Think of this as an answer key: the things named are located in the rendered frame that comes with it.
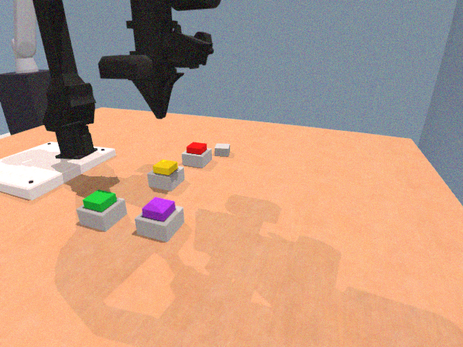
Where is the yellow button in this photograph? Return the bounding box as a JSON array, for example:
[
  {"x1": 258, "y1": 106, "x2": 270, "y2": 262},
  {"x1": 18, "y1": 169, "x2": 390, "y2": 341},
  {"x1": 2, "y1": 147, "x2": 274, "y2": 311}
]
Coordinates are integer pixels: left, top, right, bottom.
[{"x1": 147, "y1": 160, "x2": 184, "y2": 191}]

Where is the purple button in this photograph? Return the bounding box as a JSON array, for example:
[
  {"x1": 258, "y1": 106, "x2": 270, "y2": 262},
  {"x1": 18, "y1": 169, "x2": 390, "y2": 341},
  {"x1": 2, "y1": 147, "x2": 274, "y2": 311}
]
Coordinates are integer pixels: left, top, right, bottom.
[{"x1": 135, "y1": 197, "x2": 184, "y2": 242}]

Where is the red button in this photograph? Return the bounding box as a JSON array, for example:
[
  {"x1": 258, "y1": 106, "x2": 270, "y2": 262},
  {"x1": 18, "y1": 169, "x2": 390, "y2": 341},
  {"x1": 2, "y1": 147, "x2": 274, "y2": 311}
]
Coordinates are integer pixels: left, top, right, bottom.
[{"x1": 182, "y1": 142, "x2": 212, "y2": 168}]

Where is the green button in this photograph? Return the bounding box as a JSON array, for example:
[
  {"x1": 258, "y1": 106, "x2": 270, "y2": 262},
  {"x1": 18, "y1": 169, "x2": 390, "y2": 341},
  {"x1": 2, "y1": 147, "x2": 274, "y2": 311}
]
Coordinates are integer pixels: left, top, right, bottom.
[{"x1": 76, "y1": 189, "x2": 127, "y2": 231}]

